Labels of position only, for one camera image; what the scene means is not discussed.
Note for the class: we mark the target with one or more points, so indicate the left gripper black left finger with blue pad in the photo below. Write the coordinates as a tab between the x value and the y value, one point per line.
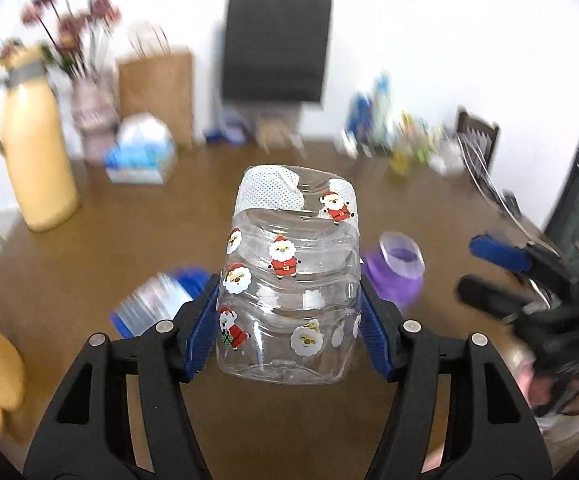
85	432

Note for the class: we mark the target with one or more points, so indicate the brown paper bag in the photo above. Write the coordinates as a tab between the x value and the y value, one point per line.
158	80

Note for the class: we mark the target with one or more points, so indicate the dried pink flowers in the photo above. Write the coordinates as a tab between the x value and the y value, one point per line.
76	32

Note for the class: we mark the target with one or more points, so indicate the blue drink can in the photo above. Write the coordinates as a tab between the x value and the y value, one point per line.
360	118

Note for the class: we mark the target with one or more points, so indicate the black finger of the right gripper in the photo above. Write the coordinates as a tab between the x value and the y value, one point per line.
498	302

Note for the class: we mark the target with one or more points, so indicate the dark wooden chair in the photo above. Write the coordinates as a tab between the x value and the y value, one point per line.
483	134

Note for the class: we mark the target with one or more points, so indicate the white power strip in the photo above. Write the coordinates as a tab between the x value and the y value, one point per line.
447	158

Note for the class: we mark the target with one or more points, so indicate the glass of yellow liquid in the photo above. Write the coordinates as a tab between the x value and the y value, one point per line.
401	160

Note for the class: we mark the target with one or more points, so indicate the pink speckled vase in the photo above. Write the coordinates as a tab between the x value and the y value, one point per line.
95	116

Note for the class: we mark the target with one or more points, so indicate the clear glass bottle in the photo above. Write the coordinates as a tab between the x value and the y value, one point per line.
380	110

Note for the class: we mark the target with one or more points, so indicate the blue capped supplement bottle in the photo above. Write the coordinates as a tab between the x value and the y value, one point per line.
159	298

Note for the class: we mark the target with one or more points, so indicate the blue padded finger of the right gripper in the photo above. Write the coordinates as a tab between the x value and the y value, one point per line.
504	255

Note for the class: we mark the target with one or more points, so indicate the glass jar of grains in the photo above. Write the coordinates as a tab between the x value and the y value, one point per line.
277	128

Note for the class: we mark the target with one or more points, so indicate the black paper bag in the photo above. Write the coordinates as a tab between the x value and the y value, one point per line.
275	50

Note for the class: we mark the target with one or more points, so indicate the yellow thermos jug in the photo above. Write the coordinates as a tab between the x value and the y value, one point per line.
32	143

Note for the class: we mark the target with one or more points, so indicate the person's right hand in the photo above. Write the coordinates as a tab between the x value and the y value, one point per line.
535	379

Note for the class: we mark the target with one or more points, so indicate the purple supplement bottle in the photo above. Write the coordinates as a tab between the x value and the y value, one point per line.
396	269

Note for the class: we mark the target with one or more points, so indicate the clear plastic santa cup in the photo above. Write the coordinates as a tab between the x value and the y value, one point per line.
288	309

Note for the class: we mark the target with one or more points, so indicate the blue tissue box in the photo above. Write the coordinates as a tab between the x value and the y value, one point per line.
145	152

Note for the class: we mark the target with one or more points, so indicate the black smartphone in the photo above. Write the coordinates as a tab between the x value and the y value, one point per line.
511	205

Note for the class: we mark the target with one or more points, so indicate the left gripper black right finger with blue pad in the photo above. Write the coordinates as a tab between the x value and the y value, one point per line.
491	433

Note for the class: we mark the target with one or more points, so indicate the small blue white jar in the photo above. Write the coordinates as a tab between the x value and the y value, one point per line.
231	131

